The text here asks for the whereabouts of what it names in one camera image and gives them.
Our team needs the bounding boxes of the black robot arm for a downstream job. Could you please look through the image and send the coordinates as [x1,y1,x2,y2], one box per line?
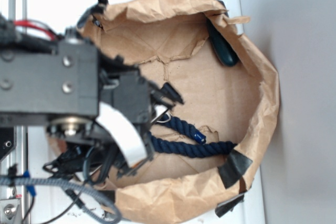
[1,18,183,177]

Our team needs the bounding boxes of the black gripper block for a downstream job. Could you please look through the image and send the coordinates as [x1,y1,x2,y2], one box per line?
[98,56,184,177]

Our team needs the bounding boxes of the grey corrugated cable conduit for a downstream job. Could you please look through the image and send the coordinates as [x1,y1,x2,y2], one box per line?
[0,175,123,224]

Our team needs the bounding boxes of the crumpled brown paper bag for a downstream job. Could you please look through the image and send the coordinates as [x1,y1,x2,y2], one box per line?
[77,0,279,223]

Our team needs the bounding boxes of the dark blue twisted rope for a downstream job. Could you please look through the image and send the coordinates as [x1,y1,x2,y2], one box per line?
[146,115,238,159]

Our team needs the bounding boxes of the dark green oblong object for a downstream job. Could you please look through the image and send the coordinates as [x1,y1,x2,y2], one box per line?
[206,18,239,67]

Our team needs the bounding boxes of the white string loop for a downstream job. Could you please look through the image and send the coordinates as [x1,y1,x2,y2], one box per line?
[154,104,173,125]

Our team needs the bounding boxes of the white flat ribbon cable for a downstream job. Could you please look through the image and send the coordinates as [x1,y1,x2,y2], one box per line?
[94,102,148,166]

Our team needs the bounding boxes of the aluminium frame rail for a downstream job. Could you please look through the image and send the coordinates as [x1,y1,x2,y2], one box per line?
[1,0,29,223]

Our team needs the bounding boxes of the black tape strip right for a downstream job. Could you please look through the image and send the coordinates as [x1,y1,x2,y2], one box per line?
[218,150,253,189]

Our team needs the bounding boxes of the red wire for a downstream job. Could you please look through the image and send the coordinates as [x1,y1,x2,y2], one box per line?
[14,19,61,40]

